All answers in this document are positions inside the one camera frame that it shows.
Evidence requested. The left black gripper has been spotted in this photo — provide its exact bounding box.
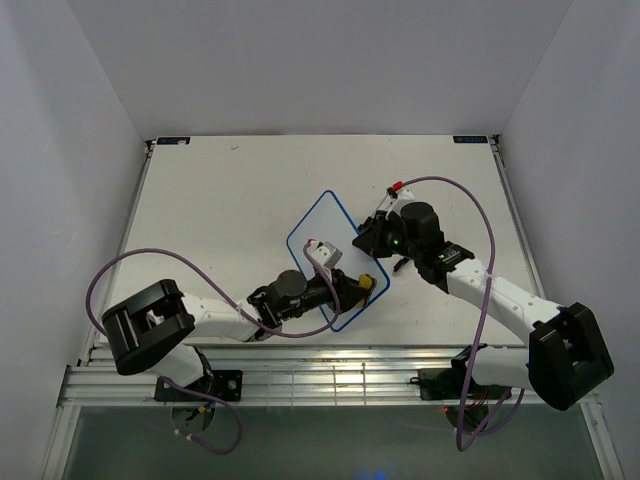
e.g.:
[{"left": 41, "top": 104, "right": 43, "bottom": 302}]
[{"left": 279, "top": 266, "right": 370, "bottom": 322}]

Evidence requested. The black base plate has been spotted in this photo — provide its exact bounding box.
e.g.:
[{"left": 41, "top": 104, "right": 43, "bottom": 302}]
[
  {"left": 409, "top": 368, "right": 511, "bottom": 402},
  {"left": 153, "top": 370, "right": 243, "bottom": 402}
]

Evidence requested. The blue table label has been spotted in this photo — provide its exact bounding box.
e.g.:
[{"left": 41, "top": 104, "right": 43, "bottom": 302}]
[
  {"left": 452, "top": 135, "right": 488, "bottom": 144},
  {"left": 156, "top": 137, "right": 191, "bottom": 146}
]

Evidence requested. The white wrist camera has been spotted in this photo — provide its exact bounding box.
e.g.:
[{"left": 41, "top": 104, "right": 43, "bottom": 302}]
[
  {"left": 307, "top": 239, "right": 343, "bottom": 271},
  {"left": 383, "top": 181, "right": 415, "bottom": 215}
]

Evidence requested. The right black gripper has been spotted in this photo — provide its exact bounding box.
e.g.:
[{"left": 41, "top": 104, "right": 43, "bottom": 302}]
[{"left": 352, "top": 211, "right": 421, "bottom": 261}]

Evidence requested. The aluminium rail frame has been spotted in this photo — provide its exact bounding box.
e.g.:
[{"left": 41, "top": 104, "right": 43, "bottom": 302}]
[{"left": 58, "top": 344, "right": 599, "bottom": 409}]

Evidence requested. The left blue table label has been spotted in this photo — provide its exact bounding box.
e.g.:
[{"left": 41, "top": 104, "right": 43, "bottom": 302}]
[{"left": 156, "top": 137, "right": 191, "bottom": 146}]

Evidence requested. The blue framed whiteboard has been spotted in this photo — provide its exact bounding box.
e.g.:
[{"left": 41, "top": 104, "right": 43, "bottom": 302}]
[{"left": 286, "top": 190, "right": 391, "bottom": 333}]

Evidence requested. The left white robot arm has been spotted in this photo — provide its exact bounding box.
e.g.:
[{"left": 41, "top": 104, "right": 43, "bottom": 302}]
[{"left": 101, "top": 269, "right": 377, "bottom": 400}]

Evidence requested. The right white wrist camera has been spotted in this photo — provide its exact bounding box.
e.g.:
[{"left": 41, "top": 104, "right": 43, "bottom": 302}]
[{"left": 383, "top": 181, "right": 415, "bottom": 215}]

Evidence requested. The right blue table label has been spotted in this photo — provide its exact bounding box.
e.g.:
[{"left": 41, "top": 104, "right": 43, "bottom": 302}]
[{"left": 452, "top": 135, "right": 488, "bottom": 144}]

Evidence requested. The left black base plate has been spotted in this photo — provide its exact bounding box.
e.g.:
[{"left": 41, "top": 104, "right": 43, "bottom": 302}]
[{"left": 153, "top": 370, "right": 243, "bottom": 402}]

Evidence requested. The whiteboard stand right foot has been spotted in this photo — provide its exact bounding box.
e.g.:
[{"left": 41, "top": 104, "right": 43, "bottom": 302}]
[{"left": 393, "top": 258, "right": 409, "bottom": 274}]

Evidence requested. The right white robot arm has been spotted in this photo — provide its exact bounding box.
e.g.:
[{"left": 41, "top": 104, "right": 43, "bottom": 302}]
[{"left": 352, "top": 201, "right": 614, "bottom": 411}]

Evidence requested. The yellow whiteboard eraser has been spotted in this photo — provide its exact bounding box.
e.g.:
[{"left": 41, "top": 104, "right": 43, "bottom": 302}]
[{"left": 358, "top": 274, "right": 377, "bottom": 291}]

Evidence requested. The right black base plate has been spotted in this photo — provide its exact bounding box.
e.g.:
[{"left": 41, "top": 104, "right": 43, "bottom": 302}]
[{"left": 409, "top": 368, "right": 511, "bottom": 402}]

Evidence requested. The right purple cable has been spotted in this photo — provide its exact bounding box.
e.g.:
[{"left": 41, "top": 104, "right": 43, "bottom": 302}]
[{"left": 399, "top": 175, "right": 526, "bottom": 451}]

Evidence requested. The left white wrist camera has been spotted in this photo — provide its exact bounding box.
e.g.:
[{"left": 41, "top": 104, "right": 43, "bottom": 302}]
[{"left": 307, "top": 239, "right": 343, "bottom": 271}]

